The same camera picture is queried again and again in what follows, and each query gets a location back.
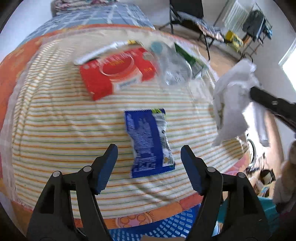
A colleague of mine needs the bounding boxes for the blue snack wrapper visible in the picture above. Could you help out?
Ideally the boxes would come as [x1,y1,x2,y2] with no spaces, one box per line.
[125,108,176,178]

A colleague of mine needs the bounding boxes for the white plastic bag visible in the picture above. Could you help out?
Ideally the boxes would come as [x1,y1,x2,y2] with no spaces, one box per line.
[213,59,260,147]

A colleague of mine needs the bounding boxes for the red tissue box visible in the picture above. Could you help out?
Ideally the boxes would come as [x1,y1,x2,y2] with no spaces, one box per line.
[80,47,157,100]

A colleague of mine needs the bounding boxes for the green white milk carton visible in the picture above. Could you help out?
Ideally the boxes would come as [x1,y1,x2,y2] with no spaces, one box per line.
[174,43,208,79]

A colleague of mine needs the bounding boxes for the clear plastic bottle teal cap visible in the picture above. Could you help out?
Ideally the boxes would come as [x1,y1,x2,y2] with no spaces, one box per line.
[150,41,193,87]

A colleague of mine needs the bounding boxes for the blue plastic laundry basket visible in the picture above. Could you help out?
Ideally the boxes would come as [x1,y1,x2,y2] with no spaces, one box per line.
[109,204,201,241]

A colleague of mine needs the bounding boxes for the yellow striped towel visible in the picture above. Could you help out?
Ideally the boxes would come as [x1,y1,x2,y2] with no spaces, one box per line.
[6,29,249,219]

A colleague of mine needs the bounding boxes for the black clothes rack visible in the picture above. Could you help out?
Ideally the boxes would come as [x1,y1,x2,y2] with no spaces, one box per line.
[212,0,273,61]

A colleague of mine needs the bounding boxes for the yellow box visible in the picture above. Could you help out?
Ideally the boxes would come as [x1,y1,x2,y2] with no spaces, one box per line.
[224,31,244,52]

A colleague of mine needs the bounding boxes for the dark hanging garment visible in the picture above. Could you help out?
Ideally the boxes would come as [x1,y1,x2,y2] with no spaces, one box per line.
[242,10,273,41]

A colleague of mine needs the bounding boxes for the striped hanging towel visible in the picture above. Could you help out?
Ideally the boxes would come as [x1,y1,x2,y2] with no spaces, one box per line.
[222,1,249,32]

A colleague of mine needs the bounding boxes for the striped clothes on chair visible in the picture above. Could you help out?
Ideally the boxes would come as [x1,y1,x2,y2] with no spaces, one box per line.
[178,11,224,42]

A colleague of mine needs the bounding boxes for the white long wrapper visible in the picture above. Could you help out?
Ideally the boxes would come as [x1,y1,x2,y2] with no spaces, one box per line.
[72,40,142,65]

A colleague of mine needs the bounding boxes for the orange floral mattress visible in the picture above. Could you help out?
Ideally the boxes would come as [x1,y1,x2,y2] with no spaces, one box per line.
[0,24,253,230]

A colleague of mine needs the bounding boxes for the black folding chair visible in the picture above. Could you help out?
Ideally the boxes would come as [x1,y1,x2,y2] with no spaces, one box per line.
[159,0,224,60]

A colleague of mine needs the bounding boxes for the blue plaid mattress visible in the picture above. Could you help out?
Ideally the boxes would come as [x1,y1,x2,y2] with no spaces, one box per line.
[20,3,154,45]

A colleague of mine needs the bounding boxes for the folded floral quilt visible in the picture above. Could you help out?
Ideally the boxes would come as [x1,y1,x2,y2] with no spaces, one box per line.
[51,0,118,16]

